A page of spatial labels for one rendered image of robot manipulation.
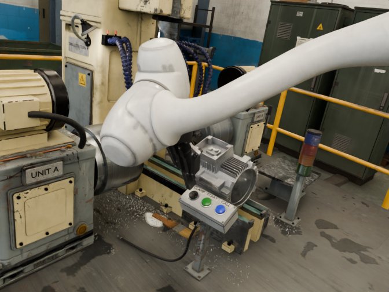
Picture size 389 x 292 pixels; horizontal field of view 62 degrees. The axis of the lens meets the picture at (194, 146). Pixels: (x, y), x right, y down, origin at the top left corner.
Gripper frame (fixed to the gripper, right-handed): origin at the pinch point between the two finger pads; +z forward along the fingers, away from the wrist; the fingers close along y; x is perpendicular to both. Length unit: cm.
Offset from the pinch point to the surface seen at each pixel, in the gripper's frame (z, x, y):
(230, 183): 17.8, -16.4, -1.1
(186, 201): 7.8, 2.9, 0.6
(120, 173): 8.7, 5.7, 28.8
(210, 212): 7.8, 2.3, -8.2
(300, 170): 34, -48, -12
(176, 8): -27, -48, 41
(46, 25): 109, -209, 528
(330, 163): 246, -264, 39
